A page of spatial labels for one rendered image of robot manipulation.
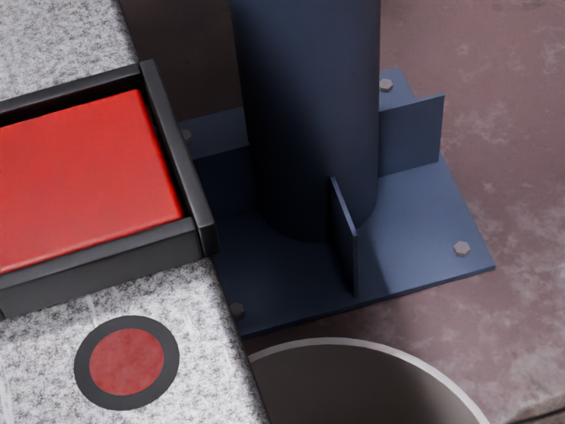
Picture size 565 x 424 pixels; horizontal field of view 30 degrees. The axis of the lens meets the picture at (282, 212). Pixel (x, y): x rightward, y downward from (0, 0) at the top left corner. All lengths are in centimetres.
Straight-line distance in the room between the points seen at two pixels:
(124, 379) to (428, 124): 115
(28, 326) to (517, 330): 109
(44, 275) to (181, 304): 4
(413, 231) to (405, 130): 14
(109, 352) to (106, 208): 5
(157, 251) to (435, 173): 119
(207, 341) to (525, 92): 134
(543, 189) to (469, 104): 18
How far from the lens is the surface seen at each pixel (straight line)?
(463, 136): 156
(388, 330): 137
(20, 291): 33
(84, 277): 33
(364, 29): 117
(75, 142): 36
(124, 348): 32
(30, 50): 41
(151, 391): 32
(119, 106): 36
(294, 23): 112
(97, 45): 41
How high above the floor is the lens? 119
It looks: 54 degrees down
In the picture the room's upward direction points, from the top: 6 degrees counter-clockwise
